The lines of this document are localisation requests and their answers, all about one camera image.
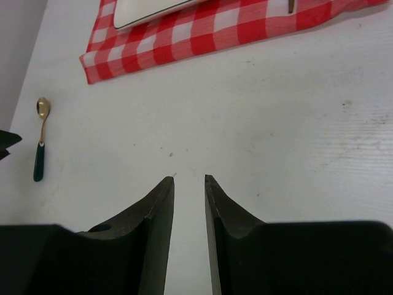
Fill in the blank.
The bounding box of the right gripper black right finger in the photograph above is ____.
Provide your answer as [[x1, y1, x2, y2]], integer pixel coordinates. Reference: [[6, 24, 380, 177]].
[[204, 175, 392, 294]]

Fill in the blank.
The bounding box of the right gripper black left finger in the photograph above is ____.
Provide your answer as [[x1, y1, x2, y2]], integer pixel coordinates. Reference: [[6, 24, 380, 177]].
[[1, 176, 174, 294]]

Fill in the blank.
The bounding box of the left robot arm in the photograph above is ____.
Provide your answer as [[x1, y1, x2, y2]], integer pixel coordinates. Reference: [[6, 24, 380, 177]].
[[0, 130, 22, 160]]

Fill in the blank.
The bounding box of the white rectangular plate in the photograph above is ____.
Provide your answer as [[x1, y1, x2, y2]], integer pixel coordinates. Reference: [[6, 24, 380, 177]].
[[114, 0, 202, 30]]

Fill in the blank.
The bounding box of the red white checkered cloth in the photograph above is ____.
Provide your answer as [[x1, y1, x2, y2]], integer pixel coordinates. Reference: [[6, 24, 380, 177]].
[[79, 1, 377, 84]]

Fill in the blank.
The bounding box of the gold spoon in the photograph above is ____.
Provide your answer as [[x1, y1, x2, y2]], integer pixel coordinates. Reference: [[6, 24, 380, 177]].
[[33, 97, 51, 182]]

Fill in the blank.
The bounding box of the teal handled knife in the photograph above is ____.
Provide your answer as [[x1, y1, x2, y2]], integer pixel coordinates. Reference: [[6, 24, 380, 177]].
[[288, 0, 295, 14]]

